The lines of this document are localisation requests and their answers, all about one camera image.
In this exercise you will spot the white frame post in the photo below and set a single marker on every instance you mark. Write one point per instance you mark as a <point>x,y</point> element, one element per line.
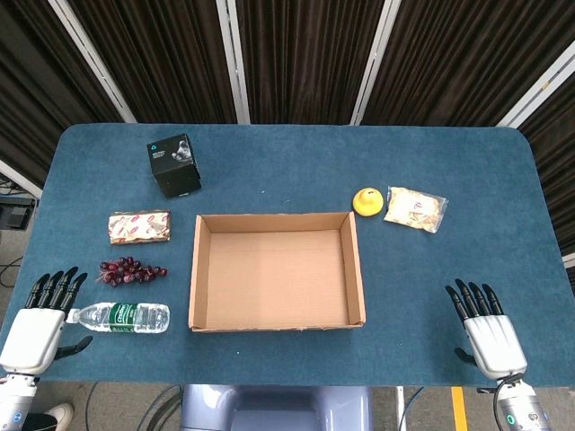
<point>20,178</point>
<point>536,90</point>
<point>92,60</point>
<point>233,63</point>
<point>374,63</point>

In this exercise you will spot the dark brown curtain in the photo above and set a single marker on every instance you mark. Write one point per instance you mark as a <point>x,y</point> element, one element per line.
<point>36,90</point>
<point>557,157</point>
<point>166,58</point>
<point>305,58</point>
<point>462,58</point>

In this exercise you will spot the white shoe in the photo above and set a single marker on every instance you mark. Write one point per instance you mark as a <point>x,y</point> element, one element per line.
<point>60,415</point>

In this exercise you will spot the open brown cardboard box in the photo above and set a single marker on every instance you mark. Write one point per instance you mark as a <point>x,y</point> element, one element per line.
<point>274,278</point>

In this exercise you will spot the clear bag of snacks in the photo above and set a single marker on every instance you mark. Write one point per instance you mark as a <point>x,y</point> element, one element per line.
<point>415,209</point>

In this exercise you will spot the yellow toy pear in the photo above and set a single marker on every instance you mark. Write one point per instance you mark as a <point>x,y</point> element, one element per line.
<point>367,203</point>

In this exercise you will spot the yellow floor tape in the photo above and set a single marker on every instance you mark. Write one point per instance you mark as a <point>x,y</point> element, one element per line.
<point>459,408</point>

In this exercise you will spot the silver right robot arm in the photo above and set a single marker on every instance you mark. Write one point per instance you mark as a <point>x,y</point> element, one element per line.
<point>523,406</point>

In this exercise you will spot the red gold snack packet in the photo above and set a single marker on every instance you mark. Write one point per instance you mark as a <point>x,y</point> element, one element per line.
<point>139,227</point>

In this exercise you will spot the blue table cloth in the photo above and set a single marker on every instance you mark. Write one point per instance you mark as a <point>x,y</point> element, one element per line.
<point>287,170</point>

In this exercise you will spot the transparent plastic water bottle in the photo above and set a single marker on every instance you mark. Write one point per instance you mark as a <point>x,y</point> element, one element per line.
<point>121,318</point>

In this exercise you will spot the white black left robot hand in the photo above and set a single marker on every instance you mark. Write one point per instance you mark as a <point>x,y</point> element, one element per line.
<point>33,334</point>

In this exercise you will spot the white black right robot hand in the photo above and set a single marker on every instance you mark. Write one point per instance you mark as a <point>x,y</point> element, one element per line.
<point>494,343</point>

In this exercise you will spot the black cube carton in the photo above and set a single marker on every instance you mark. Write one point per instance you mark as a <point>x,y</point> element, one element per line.
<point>175,168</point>

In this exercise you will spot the black floor equipment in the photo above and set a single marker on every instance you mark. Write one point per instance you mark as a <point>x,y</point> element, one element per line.
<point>15,213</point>

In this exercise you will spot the grey robot torso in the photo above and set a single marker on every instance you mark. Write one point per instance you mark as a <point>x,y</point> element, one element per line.
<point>274,408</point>

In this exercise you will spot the red grape bunch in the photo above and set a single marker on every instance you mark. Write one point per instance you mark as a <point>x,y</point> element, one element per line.
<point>128,271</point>

